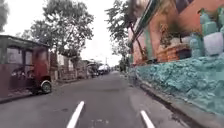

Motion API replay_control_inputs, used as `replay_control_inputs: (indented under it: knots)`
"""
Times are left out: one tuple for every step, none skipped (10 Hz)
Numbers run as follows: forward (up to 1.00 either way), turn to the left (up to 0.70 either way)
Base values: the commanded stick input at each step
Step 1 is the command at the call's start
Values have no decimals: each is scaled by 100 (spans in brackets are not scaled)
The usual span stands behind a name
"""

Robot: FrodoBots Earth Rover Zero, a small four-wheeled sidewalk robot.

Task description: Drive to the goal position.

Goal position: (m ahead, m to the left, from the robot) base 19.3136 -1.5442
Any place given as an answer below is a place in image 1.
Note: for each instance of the robot's own part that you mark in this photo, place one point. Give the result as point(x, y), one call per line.
point(75, 115)
point(147, 120)

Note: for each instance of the orange building with teal trim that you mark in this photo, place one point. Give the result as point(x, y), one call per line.
point(166, 26)

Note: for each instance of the red three-wheeled vehicle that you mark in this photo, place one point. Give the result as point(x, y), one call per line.
point(40, 70)

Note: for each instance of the dark shed building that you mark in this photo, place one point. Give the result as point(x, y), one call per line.
point(15, 60)

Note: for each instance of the tall thin-leaved tree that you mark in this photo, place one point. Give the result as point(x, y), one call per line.
point(120, 23)

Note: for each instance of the concrete kerb strip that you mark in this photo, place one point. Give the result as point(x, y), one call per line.
point(186, 113)

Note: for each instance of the large leafy tree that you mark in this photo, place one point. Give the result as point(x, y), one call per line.
point(66, 26)

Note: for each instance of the white plant pot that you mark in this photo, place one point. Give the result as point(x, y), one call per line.
point(213, 43)

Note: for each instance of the turquoise stone wall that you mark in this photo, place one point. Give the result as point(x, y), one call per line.
point(186, 80)

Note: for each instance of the low wall with houses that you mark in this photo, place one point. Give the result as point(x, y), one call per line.
point(66, 68)

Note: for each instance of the grey asphalt road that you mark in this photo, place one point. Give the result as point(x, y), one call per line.
point(106, 96)

